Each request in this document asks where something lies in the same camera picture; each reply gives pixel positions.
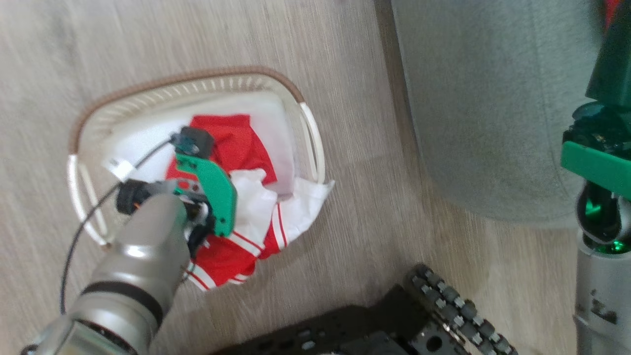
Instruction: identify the white laundry basket brown rim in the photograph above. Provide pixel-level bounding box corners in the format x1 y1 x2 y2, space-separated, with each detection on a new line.
67 67 326 247

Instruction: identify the thin black cable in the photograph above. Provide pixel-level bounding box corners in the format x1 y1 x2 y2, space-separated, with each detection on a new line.
59 140 174 316

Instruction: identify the white garment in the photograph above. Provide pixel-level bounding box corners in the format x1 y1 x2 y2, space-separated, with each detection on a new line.
229 168 336 247

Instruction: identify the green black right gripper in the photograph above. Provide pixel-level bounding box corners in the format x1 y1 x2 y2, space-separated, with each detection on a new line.
561 0 631 199

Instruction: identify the white label tag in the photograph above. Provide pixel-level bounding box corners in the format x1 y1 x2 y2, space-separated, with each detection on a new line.
101 157 136 181

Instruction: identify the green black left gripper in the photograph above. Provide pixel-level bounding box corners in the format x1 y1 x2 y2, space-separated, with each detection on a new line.
170 152 238 257

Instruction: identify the red jersey with white trim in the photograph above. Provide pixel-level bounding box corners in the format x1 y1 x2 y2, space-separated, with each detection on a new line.
165 114 289 291

